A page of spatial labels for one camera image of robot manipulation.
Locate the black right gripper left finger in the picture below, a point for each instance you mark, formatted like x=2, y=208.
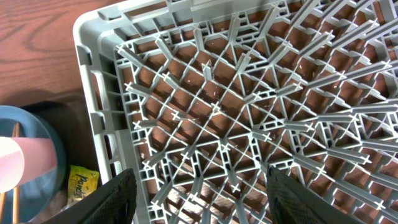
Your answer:
x=113, y=202

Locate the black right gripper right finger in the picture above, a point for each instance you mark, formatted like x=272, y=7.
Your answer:
x=291, y=202

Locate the yellow green snack wrapper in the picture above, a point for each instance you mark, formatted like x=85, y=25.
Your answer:
x=81, y=183

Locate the pink cup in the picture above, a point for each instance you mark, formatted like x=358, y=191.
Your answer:
x=24, y=159

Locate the grey dishwasher rack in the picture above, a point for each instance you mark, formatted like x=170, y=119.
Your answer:
x=199, y=97

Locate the dark blue plate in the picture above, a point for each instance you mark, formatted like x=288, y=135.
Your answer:
x=37, y=193

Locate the brown serving tray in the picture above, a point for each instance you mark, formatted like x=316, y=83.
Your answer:
x=67, y=114

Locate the left wooden chopstick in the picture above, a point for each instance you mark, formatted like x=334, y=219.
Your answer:
x=2, y=204

